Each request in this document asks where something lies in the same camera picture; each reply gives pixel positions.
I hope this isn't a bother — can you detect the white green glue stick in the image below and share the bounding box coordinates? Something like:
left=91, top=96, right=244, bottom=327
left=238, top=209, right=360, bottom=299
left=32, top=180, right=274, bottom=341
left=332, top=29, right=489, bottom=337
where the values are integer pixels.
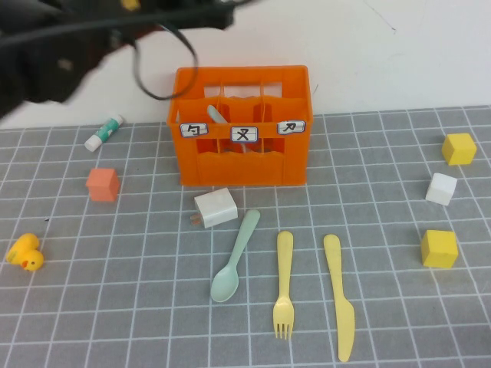
left=84, top=113, right=124, bottom=153

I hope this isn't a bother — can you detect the yellow plastic knife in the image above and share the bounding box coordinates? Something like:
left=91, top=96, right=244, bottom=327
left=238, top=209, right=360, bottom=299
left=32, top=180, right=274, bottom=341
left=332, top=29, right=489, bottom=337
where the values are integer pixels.
left=322, top=234, right=356, bottom=363

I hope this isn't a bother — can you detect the orange plastic cutlery holder crate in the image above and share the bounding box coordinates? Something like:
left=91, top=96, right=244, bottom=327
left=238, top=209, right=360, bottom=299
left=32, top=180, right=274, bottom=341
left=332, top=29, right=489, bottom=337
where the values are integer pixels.
left=166, top=64, right=314, bottom=188

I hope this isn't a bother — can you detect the small yellow cube block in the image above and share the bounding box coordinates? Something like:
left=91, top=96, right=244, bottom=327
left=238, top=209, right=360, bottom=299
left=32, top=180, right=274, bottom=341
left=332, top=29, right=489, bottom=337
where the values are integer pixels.
left=440, top=133, right=478, bottom=166

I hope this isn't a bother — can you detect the grey plastic fork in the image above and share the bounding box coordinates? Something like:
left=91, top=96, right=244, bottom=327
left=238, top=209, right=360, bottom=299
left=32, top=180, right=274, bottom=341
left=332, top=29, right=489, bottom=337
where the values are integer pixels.
left=206, top=105, right=252, bottom=154

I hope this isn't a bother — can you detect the white cube block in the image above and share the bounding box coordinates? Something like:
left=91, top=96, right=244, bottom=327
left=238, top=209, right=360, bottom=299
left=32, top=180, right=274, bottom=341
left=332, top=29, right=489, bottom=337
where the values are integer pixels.
left=424, top=172, right=458, bottom=206

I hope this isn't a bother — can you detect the large yellow cube block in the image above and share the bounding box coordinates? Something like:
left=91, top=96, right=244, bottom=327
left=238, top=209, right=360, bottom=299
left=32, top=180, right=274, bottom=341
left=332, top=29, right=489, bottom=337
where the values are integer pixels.
left=420, top=229, right=460, bottom=268

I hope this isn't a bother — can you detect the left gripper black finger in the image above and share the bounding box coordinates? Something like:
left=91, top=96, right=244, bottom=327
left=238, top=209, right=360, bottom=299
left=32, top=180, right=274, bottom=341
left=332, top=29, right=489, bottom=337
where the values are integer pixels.
left=187, top=0, right=235, bottom=31

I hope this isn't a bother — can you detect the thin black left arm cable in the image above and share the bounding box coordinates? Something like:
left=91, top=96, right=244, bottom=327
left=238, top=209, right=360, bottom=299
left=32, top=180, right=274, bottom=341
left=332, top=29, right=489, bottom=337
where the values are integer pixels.
left=132, top=21, right=200, bottom=101

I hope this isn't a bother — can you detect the yellow plastic fork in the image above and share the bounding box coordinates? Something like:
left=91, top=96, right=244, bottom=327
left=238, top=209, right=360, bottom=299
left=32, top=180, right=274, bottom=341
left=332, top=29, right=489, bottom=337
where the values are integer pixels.
left=272, top=230, right=295, bottom=340

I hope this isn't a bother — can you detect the yellow rubber duck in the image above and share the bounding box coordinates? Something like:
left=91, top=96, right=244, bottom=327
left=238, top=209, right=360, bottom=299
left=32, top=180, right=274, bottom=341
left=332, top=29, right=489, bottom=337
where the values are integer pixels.
left=5, top=233, right=44, bottom=273

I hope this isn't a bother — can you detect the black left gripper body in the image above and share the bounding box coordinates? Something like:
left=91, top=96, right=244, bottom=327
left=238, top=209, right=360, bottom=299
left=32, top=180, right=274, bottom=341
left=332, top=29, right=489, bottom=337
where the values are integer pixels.
left=140, top=0, right=189, bottom=38

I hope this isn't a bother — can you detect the salmon orange cube block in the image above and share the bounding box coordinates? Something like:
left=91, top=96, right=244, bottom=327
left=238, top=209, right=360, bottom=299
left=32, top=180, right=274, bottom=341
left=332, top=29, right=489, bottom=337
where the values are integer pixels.
left=85, top=167, right=120, bottom=203

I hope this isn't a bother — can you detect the mint green plastic spoon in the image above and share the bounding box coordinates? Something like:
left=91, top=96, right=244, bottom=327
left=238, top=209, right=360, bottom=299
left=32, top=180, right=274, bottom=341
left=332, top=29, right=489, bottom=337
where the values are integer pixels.
left=209, top=209, right=262, bottom=304

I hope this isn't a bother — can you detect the white power adapter plug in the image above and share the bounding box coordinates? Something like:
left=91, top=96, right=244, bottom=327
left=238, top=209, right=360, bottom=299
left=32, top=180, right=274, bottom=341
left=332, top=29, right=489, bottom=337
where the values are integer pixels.
left=189, top=187, right=239, bottom=230

